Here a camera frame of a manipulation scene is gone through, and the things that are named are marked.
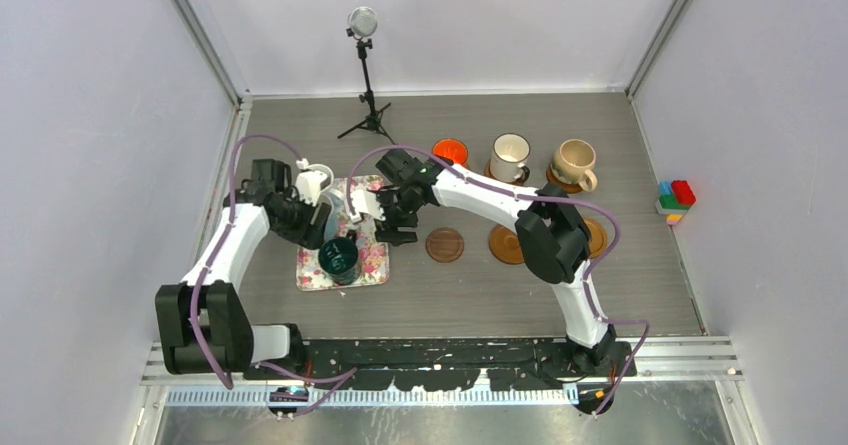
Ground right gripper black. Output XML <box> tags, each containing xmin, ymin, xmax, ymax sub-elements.
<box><xmin>369</xmin><ymin>184</ymin><xmax>419</xmax><ymax>246</ymax></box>

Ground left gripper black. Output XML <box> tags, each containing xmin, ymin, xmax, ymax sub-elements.
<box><xmin>274</xmin><ymin>188</ymin><xmax>331</xmax><ymax>251</ymax></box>

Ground orange mug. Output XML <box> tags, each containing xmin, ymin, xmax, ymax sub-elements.
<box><xmin>432</xmin><ymin>138</ymin><xmax>469</xmax><ymax>167</ymax></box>

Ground dark green mug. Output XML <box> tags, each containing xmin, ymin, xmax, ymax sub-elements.
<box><xmin>318</xmin><ymin>229</ymin><xmax>362</xmax><ymax>286</ymax></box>

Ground dark walnut small coaster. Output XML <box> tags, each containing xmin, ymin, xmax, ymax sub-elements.
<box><xmin>425</xmin><ymin>227</ymin><xmax>465</xmax><ymax>263</ymax></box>

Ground light brown wooden coaster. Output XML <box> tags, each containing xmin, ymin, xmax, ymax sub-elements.
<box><xmin>484</xmin><ymin>161</ymin><xmax>530</xmax><ymax>186</ymax></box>

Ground floral serving tray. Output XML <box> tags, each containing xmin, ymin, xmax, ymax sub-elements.
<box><xmin>295</xmin><ymin>177</ymin><xmax>389</xmax><ymax>292</ymax></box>

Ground cream brown-rim mug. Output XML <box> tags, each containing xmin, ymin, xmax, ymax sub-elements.
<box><xmin>489</xmin><ymin>133</ymin><xmax>531</xmax><ymax>182</ymax></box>

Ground matte brown wooden coaster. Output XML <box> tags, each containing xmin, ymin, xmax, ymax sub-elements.
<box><xmin>488</xmin><ymin>225</ymin><xmax>524</xmax><ymax>265</ymax></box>

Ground orange-brown wooden coaster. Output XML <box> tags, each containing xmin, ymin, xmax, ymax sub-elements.
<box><xmin>546</xmin><ymin>167</ymin><xmax>583</xmax><ymax>194</ymax></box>

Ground beige mug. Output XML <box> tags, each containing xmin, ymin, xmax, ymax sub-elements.
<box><xmin>550</xmin><ymin>139</ymin><xmax>598</xmax><ymax>192</ymax></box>

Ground small orange-brown coaster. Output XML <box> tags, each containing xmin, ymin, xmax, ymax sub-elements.
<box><xmin>583</xmin><ymin>216</ymin><xmax>610</xmax><ymax>259</ymax></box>

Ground light blue white mug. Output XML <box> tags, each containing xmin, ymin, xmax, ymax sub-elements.
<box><xmin>320</xmin><ymin>189</ymin><xmax>346</xmax><ymax>241</ymax></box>

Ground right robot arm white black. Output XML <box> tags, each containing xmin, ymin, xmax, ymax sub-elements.
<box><xmin>363</xmin><ymin>146</ymin><xmax>616</xmax><ymax>376</ymax></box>

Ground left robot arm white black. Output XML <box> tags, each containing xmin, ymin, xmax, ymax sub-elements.
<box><xmin>154</xmin><ymin>159</ymin><xmax>334</xmax><ymax>381</ymax></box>

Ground microphone on black tripod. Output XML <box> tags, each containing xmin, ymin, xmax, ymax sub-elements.
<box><xmin>337</xmin><ymin>6</ymin><xmax>395</xmax><ymax>144</ymax></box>

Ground colourful toy brick stack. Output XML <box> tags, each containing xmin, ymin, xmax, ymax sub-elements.
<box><xmin>655</xmin><ymin>179</ymin><xmax>696</xmax><ymax>226</ymax></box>

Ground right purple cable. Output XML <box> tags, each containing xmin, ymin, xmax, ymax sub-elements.
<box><xmin>345</xmin><ymin>144</ymin><xmax>652</xmax><ymax>419</ymax></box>

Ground purple cable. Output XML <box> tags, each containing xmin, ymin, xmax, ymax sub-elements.
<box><xmin>345</xmin><ymin>144</ymin><xmax>652</xmax><ymax>419</ymax></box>
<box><xmin>189</xmin><ymin>133</ymin><xmax>359</xmax><ymax>419</ymax></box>

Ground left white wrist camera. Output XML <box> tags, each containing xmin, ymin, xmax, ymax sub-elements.
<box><xmin>294</xmin><ymin>158</ymin><xmax>335</xmax><ymax>205</ymax></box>

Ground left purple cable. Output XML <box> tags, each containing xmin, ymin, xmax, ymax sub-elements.
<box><xmin>189</xmin><ymin>133</ymin><xmax>359</xmax><ymax>419</ymax></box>

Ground aluminium frame rail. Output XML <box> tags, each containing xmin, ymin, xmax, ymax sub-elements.
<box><xmin>142</xmin><ymin>337</ymin><xmax>743</xmax><ymax>413</ymax></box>

